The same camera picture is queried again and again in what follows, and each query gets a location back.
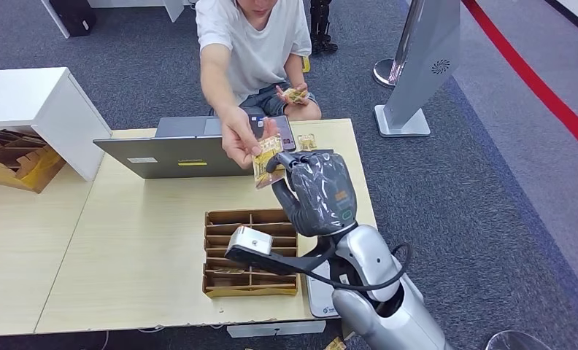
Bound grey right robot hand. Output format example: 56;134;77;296
266;150;358;238

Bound black smartphone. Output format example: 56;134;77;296
269;114;297;152

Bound person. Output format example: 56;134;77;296
196;0;323;170

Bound white cabinet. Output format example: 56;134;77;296
0;66;112;182

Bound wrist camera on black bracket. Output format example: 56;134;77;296
224;225;336;277

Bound chrome stanchion post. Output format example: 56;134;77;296
373;0;425;89

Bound silver kiosk stand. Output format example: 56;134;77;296
374;0;462;139

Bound white desk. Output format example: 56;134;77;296
39;0;186;38

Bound person's right hand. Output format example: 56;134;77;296
220;106;280;170

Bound wooden card organizer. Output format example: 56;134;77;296
202;208;300;298

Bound white card reader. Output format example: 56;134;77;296
306;273;341;319

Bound black box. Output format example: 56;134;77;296
49;0;98;36

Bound red floor stripe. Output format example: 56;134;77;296
462;0;578;160

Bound long white box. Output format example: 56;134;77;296
227;320;328;338

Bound grey laptop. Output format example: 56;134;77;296
93;114;266;179

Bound person's left hand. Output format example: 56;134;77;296
275;82;310;105

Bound clear round dome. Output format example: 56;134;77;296
485;330;556;350

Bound black stand feet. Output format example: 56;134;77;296
310;0;340;54

